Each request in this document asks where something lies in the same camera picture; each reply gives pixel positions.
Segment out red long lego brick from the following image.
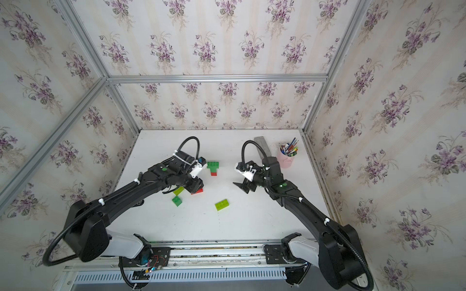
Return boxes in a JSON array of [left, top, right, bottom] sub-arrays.
[[191, 188, 203, 195]]

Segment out lime long lego brick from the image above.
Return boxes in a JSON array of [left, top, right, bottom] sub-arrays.
[[173, 187, 184, 196], [215, 199, 229, 211]]

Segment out green long lego brick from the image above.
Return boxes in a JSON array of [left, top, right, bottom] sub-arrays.
[[207, 161, 219, 170]]

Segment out lime long lego brick front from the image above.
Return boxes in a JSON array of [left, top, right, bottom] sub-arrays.
[[215, 199, 229, 211]]

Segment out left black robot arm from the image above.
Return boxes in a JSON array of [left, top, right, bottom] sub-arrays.
[[42, 147, 207, 267]]

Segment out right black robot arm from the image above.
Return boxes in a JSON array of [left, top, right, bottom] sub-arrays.
[[235, 155, 374, 291]]

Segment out pink pen cup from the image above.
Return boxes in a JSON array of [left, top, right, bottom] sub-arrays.
[[276, 150, 294, 169]]

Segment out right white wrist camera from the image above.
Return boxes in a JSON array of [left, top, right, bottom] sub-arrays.
[[235, 162, 257, 182]]

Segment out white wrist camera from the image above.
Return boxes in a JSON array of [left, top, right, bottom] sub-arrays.
[[235, 162, 257, 182], [189, 157, 207, 178]]

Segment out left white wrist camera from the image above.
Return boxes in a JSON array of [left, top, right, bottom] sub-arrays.
[[189, 157, 207, 178]]

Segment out aluminium mounting rail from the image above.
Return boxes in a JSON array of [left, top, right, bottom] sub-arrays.
[[63, 238, 368, 272]]

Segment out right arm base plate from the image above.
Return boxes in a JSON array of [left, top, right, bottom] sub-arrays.
[[263, 244, 306, 265]]

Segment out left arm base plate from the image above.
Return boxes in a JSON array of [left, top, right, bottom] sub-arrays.
[[118, 247, 171, 269]]

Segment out white slotted cable duct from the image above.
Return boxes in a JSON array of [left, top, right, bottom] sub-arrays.
[[74, 267, 287, 285]]

